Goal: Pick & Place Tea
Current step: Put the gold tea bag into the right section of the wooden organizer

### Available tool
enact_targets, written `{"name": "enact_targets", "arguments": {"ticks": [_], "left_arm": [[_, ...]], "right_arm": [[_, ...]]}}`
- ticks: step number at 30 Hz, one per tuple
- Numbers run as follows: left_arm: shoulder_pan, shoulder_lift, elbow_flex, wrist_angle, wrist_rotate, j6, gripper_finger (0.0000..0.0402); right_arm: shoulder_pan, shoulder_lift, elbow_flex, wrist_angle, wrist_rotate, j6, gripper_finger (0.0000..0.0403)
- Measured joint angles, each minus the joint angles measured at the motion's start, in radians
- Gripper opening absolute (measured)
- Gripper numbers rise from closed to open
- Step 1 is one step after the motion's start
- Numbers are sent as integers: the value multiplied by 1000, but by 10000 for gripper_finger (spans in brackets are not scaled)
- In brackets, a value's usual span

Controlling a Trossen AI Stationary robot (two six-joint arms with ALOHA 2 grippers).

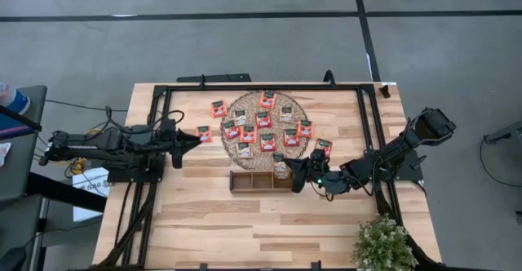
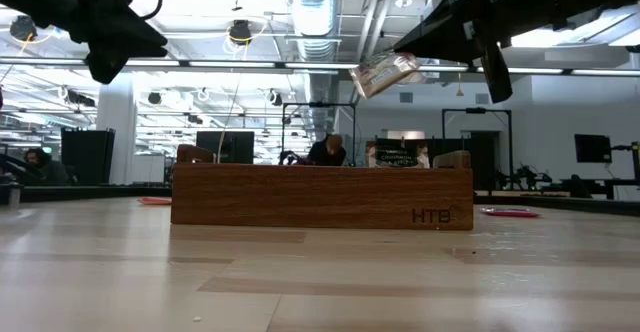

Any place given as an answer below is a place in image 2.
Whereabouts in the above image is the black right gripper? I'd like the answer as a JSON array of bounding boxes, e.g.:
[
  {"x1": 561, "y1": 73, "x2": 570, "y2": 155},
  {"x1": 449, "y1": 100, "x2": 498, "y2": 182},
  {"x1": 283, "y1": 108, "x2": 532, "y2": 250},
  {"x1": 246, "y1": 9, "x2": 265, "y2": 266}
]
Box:
[{"x1": 393, "y1": 0, "x2": 531, "y2": 105}]

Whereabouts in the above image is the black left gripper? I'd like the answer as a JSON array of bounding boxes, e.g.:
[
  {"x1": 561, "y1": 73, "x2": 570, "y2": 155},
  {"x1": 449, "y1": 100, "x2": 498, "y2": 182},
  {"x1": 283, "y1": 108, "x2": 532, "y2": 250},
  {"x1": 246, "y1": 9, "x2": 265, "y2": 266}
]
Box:
[{"x1": 59, "y1": 0, "x2": 169, "y2": 85}]

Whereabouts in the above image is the beige tea packet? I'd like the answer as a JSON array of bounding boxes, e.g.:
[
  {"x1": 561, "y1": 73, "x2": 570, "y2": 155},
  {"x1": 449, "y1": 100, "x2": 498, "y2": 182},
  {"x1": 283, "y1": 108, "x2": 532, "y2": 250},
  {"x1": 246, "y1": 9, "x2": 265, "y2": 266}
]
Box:
[{"x1": 348, "y1": 51, "x2": 422, "y2": 100}]

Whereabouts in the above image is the red tea packet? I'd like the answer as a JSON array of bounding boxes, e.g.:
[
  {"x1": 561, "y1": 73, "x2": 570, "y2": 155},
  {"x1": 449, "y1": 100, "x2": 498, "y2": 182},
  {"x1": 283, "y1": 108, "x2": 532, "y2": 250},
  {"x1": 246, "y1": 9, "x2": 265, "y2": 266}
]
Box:
[{"x1": 479, "y1": 206, "x2": 544, "y2": 219}]

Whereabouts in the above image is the wooden tea box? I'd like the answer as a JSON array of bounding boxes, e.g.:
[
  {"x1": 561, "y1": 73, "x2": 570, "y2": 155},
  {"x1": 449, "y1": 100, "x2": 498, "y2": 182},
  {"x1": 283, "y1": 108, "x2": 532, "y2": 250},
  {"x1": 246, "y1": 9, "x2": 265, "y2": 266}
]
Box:
[{"x1": 170, "y1": 143, "x2": 475, "y2": 232}]

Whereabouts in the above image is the long light strip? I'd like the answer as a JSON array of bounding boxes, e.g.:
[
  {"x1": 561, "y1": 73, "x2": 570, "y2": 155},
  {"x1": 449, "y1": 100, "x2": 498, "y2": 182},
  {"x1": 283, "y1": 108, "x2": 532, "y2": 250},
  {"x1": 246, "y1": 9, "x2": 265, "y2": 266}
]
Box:
[{"x1": 0, "y1": 56, "x2": 640, "y2": 77}]

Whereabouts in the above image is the white pillar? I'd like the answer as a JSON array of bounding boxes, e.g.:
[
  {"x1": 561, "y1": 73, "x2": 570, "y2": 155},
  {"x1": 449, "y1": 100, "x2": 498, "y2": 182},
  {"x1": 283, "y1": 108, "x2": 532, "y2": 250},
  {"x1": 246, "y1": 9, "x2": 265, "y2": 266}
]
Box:
[{"x1": 95, "y1": 71, "x2": 138, "y2": 186}]

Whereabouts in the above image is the hanging black spotlight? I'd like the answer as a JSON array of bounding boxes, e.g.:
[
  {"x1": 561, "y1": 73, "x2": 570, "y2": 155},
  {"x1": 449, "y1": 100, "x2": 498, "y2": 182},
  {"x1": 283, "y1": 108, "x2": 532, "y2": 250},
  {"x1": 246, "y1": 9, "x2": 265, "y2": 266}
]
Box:
[
  {"x1": 227, "y1": 18, "x2": 254, "y2": 47},
  {"x1": 8, "y1": 14, "x2": 39, "y2": 43}
]

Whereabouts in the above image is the black partition panel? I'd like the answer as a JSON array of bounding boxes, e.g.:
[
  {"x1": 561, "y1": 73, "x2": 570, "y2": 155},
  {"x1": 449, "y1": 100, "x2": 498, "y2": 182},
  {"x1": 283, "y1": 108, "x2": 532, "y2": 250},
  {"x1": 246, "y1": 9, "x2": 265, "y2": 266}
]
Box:
[{"x1": 60, "y1": 127, "x2": 117, "y2": 187}]

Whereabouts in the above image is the person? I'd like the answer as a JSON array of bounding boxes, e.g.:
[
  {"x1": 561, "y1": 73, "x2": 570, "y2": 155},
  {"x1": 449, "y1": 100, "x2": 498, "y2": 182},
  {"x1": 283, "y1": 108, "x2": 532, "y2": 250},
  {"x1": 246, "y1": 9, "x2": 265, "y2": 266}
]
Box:
[
  {"x1": 22, "y1": 146, "x2": 71, "y2": 187},
  {"x1": 279, "y1": 133, "x2": 348, "y2": 168}
]

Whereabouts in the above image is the small black monitor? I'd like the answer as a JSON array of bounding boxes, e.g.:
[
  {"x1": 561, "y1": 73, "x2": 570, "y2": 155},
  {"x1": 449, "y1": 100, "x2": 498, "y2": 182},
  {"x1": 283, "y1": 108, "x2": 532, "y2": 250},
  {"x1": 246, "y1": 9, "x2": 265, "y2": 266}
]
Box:
[{"x1": 573, "y1": 133, "x2": 614, "y2": 165}]

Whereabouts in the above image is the small grey cylinder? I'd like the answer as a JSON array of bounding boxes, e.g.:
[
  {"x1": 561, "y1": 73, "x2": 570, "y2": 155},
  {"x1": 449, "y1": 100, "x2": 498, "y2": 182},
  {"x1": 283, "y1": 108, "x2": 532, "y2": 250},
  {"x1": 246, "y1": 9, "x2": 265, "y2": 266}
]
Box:
[{"x1": 5, "y1": 181, "x2": 24, "y2": 207}]

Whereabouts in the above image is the black desk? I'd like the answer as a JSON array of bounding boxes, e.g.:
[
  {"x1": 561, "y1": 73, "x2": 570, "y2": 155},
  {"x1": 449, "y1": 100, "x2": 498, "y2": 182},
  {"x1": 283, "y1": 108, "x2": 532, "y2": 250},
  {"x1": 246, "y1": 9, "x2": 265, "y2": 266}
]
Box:
[{"x1": 558, "y1": 175, "x2": 640, "y2": 202}]

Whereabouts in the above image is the black rig frame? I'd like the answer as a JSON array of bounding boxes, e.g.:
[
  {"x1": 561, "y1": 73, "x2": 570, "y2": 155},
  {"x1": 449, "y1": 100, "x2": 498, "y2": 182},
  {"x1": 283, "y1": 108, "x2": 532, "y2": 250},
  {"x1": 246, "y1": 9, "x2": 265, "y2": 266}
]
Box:
[
  {"x1": 441, "y1": 106, "x2": 514, "y2": 192},
  {"x1": 280, "y1": 101, "x2": 358, "y2": 167}
]

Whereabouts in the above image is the silver ventilation duct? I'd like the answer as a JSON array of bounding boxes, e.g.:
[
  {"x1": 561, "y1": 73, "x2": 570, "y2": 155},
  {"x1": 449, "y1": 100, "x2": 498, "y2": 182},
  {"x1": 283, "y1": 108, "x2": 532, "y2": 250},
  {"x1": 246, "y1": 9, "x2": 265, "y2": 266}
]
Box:
[{"x1": 283, "y1": 0, "x2": 342, "y2": 138}]

